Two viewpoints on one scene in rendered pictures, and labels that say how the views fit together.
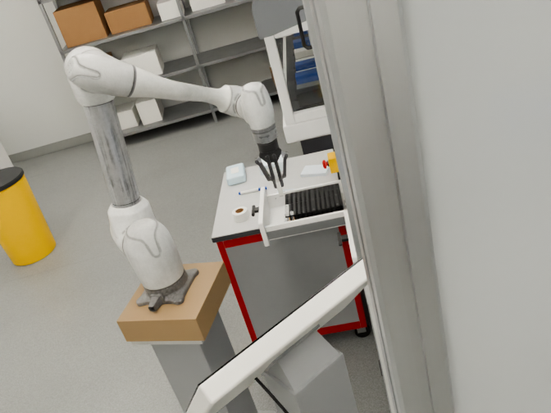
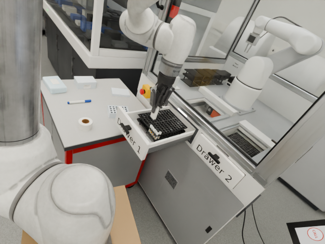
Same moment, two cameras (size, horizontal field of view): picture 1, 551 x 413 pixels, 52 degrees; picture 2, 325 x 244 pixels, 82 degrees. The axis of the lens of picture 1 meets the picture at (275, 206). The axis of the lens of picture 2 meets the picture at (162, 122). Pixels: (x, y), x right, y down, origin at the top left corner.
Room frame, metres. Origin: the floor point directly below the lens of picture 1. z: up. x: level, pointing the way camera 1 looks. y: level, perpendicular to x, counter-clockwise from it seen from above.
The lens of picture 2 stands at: (1.49, 0.57, 1.48)
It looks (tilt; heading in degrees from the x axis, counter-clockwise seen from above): 35 degrees down; 302
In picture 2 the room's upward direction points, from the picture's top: 21 degrees clockwise
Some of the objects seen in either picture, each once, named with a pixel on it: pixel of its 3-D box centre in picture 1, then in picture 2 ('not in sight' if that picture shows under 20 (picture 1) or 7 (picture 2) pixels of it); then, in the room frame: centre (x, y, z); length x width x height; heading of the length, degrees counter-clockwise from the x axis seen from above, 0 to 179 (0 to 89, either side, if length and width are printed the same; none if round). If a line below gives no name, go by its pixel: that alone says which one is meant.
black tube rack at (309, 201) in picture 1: (314, 206); (161, 125); (1.94, -0.15, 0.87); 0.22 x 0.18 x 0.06; 81
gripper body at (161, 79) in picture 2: (269, 150); (164, 83); (1.93, -0.04, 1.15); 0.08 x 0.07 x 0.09; 81
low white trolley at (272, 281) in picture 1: (295, 253); (94, 143); (2.37, -0.03, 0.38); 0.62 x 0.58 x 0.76; 171
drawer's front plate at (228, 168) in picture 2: (352, 244); (215, 160); (1.61, -0.22, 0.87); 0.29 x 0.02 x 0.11; 171
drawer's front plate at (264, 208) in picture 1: (265, 215); (130, 131); (1.97, 0.05, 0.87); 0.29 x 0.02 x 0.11; 171
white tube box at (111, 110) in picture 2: not in sight; (118, 112); (2.22, -0.07, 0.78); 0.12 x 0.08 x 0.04; 66
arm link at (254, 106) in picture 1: (255, 104); (176, 38); (1.94, -0.03, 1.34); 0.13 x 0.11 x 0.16; 23
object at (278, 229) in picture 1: (316, 206); (162, 125); (1.94, -0.16, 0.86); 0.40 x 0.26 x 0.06; 81
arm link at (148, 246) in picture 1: (151, 250); (76, 208); (1.69, 0.45, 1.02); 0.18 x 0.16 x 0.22; 23
